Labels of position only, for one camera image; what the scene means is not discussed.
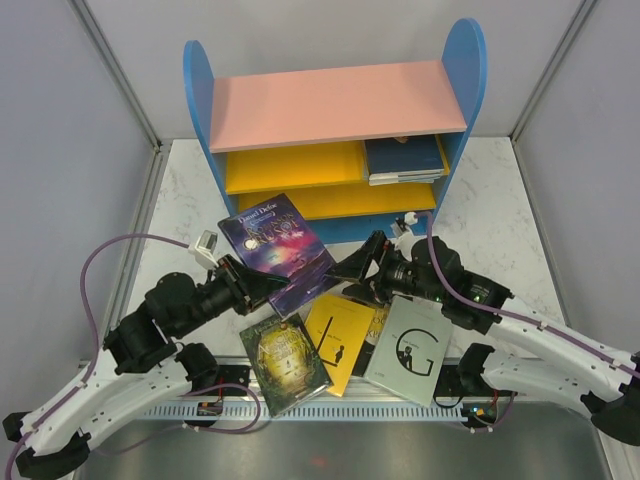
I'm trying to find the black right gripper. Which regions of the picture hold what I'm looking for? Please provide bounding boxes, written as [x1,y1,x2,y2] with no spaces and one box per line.
[325,229,445,307]

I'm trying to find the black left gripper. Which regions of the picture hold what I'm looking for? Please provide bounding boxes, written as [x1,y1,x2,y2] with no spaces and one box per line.
[174,252,291,337]

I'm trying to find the purple Robinson Crusoe book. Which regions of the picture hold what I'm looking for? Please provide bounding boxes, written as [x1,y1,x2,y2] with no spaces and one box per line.
[218,194,337,317]

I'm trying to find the yellow book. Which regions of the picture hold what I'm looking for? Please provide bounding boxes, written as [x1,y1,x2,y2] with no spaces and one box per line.
[305,294,376,397]

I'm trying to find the teal ocean cover book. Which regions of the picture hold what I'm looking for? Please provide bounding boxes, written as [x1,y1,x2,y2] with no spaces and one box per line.
[368,171,443,181]

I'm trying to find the dark navy book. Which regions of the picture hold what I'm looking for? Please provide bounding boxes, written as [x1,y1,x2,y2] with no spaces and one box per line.
[364,135,444,177]

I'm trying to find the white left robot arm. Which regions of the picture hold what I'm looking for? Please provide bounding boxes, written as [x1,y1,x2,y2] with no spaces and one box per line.
[3,255,290,479]

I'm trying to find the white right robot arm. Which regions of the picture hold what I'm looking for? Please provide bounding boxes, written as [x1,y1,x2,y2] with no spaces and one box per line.
[328,230,639,446]

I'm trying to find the black W.S. book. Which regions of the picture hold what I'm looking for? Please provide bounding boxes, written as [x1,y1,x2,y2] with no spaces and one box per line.
[352,307,389,377]

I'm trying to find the light blue book with barcode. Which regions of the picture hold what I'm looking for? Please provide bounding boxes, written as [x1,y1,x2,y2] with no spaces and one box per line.
[368,177,439,186]

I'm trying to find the green forest cover book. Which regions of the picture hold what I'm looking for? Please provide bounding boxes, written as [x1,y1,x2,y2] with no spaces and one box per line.
[240,314,332,418]

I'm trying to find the grey book with letter G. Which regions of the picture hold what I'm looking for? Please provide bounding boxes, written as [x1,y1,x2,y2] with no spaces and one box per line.
[363,296,453,406]

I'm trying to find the blue pink yellow bookshelf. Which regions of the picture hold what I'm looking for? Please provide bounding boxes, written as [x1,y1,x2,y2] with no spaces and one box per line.
[183,18,488,243]

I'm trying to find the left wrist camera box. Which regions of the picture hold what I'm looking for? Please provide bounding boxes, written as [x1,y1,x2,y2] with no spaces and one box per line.
[188,230,218,271]

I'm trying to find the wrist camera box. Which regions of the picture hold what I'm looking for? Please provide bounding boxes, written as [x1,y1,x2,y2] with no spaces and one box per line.
[391,211,418,240]
[188,230,218,271]

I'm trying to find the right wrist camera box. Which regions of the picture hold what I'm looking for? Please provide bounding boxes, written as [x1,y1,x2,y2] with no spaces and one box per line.
[391,211,418,240]

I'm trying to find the aluminium frame rail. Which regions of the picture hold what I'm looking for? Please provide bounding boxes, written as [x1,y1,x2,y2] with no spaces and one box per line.
[69,355,551,401]

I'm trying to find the white slotted cable duct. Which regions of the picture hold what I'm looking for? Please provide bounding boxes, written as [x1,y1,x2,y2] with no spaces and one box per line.
[141,398,467,422]

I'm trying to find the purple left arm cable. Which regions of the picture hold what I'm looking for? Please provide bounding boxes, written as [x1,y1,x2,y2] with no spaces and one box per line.
[2,234,194,476]

